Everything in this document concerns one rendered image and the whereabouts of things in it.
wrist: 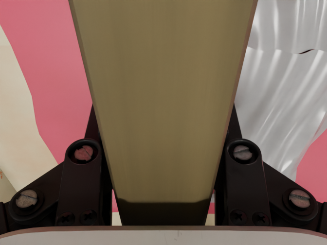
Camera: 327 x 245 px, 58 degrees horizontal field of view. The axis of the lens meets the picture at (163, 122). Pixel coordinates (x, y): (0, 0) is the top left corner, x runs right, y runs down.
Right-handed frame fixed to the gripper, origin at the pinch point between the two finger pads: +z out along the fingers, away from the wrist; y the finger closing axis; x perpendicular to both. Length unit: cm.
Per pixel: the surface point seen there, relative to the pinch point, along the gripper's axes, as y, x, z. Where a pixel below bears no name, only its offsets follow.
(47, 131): -8.6, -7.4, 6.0
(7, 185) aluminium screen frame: -14.0, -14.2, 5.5
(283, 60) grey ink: 6.8, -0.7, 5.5
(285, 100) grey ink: 7.8, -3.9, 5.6
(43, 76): -7.4, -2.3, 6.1
